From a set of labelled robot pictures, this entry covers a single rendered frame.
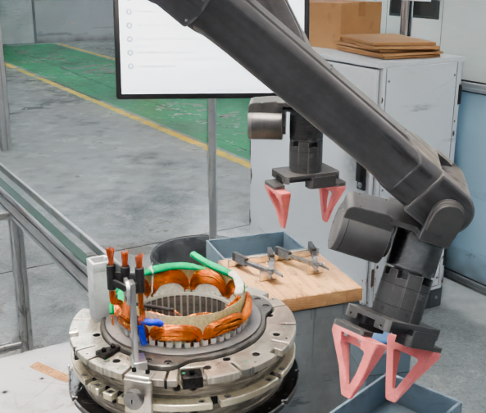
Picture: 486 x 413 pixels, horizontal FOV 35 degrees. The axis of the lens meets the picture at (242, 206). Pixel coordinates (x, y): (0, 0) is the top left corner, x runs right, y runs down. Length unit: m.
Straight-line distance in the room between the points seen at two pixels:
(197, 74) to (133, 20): 0.22
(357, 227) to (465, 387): 2.37
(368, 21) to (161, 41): 1.90
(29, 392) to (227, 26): 1.01
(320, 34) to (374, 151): 2.97
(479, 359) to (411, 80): 1.21
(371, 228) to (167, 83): 1.29
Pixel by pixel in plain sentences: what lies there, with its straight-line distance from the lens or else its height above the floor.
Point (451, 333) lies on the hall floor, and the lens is 3.60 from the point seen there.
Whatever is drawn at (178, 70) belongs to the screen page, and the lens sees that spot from 2.07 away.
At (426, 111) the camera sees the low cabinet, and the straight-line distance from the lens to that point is 3.42.
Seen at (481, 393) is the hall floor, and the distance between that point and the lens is 3.17.
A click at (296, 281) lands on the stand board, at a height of 1.06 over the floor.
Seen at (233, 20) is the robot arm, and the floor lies 1.53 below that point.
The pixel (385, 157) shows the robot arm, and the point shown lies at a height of 1.39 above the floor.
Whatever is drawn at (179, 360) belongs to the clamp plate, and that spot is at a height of 1.10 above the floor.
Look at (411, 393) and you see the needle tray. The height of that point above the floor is 1.05.
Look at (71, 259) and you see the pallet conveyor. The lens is 2.32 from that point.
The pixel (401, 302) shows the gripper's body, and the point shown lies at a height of 1.22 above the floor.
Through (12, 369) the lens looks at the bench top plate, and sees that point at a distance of 1.68.
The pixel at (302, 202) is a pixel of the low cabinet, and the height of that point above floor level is 0.47.
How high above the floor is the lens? 1.58
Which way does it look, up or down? 18 degrees down
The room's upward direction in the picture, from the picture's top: straight up
